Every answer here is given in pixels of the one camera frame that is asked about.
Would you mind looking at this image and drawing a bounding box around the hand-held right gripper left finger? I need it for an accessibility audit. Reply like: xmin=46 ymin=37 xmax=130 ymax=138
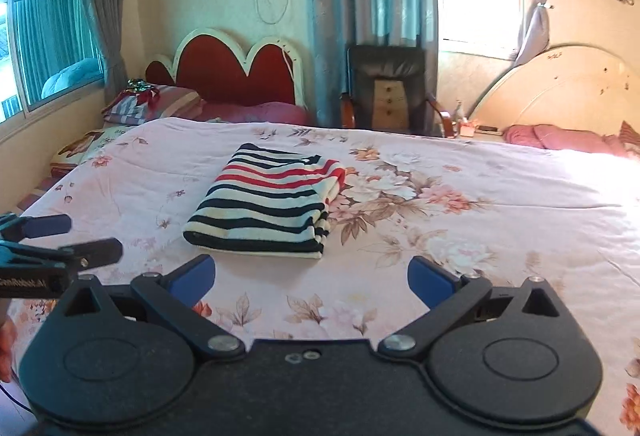
xmin=60 ymin=254 xmax=247 ymax=363

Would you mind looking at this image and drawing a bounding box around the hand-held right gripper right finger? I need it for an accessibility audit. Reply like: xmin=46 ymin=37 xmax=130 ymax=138
xmin=377 ymin=256 xmax=568 ymax=363

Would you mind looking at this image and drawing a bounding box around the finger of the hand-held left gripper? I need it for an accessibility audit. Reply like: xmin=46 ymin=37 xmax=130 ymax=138
xmin=0 ymin=213 xmax=72 ymax=243
xmin=0 ymin=238 xmax=124 ymax=269

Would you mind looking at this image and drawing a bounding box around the striped knit sweater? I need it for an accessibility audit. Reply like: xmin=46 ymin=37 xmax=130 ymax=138
xmin=182 ymin=143 xmax=347 ymax=261

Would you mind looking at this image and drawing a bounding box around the person's left hand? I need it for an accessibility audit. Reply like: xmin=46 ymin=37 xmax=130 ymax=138
xmin=0 ymin=316 xmax=17 ymax=384

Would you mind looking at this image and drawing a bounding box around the pink floral blanket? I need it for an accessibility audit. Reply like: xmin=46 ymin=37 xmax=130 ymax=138
xmin=10 ymin=116 xmax=640 ymax=436

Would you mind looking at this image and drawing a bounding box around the striped folded bedding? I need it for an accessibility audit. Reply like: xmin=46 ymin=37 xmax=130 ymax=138
xmin=102 ymin=84 xmax=203 ymax=125

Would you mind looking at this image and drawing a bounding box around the beige nightstand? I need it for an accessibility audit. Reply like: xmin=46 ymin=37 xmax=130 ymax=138
xmin=470 ymin=125 xmax=507 ymax=143

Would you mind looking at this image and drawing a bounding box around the shiny green bundle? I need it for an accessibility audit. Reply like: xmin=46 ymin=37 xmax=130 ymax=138
xmin=127 ymin=78 xmax=161 ymax=95

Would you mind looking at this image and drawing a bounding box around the dark pink pillow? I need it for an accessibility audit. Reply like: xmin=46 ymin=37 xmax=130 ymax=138
xmin=197 ymin=100 xmax=308 ymax=125

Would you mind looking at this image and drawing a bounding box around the small wooden drawer cabinet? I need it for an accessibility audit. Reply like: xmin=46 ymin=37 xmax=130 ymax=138
xmin=372 ymin=78 xmax=408 ymax=131

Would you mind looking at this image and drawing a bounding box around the light pink pillow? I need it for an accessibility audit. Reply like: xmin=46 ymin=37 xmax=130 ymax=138
xmin=502 ymin=123 xmax=631 ymax=157

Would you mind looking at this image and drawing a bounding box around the window with blue curtain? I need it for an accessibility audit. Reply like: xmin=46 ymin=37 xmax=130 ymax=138
xmin=0 ymin=0 xmax=106 ymax=121

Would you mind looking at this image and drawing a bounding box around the red heart-shaped headboard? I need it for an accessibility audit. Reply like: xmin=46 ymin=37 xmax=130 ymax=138
xmin=145 ymin=28 xmax=307 ymax=109

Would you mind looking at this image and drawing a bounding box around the black leather armchair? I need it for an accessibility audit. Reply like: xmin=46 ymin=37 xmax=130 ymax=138
xmin=340 ymin=44 xmax=458 ymax=139

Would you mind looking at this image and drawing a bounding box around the beige arched headboard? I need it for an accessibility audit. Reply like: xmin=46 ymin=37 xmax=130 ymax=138
xmin=472 ymin=44 xmax=640 ymax=149

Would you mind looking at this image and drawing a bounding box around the patterned red pillow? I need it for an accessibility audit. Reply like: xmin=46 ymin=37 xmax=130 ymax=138
xmin=619 ymin=121 xmax=640 ymax=157

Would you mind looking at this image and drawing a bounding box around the thin black cable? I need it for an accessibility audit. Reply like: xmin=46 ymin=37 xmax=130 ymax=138
xmin=0 ymin=383 xmax=33 ymax=414

